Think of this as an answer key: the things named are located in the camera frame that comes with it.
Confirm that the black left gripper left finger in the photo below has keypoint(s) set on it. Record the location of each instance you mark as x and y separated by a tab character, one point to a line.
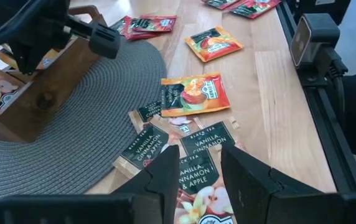
162	180

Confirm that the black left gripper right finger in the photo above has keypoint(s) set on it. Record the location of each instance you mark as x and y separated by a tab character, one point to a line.
252	186

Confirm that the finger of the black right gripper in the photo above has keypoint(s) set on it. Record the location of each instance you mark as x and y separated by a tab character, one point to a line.
25	60

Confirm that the wooden three-compartment tray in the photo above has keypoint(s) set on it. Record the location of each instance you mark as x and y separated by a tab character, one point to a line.
50	93

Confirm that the round grey woven placemat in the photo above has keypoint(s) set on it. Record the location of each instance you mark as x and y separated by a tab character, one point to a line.
97	124

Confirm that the small black webcam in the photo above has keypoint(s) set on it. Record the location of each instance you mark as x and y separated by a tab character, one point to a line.
318	37

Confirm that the black aluminium table frame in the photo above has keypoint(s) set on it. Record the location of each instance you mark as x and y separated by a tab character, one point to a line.
324	124

